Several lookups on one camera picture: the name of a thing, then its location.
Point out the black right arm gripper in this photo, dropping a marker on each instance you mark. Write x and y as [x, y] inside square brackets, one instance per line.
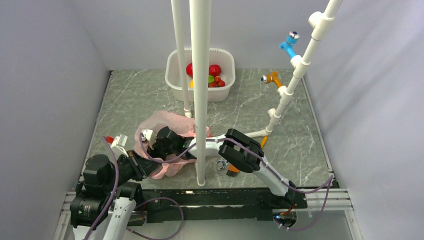
[154, 152]

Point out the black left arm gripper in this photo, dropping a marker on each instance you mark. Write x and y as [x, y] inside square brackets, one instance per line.
[142, 166]

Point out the pink plastic bag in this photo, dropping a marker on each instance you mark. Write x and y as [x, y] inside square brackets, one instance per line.
[182, 125]

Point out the green fake starfruit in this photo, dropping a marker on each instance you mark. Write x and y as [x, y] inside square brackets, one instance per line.
[211, 79]

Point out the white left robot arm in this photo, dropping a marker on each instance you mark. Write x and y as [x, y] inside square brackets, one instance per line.
[107, 195]

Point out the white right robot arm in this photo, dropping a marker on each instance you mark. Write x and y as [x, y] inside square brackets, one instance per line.
[241, 151]

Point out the yellow fake banana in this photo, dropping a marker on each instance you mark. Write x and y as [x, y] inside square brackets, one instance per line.
[191, 83]

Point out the red fake apple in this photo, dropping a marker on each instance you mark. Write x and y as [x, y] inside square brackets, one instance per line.
[189, 70]

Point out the red fake cherry tomatoes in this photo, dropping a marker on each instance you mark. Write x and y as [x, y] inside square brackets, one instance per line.
[218, 83]

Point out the silver combination wrench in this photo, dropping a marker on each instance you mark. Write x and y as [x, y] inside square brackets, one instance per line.
[221, 165]

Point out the black orange hex key set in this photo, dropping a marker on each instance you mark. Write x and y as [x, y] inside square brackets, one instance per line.
[232, 171]

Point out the small orange screwdriver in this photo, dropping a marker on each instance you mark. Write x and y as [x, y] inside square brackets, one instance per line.
[263, 141]

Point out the orange toy faucet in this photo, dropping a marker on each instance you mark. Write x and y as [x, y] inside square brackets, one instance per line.
[271, 78]

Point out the blue toy faucet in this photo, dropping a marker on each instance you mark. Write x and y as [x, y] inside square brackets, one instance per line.
[287, 45]

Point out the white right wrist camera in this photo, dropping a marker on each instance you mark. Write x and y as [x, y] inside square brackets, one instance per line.
[148, 136]

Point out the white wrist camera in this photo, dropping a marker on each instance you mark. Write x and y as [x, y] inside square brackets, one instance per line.
[148, 136]
[117, 144]

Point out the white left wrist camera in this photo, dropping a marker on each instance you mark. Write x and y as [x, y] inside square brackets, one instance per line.
[117, 144]

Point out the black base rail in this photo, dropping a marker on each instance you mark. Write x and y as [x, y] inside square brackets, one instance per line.
[214, 204]

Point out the white pvc pipe frame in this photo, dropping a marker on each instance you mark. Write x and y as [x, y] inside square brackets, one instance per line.
[200, 27]

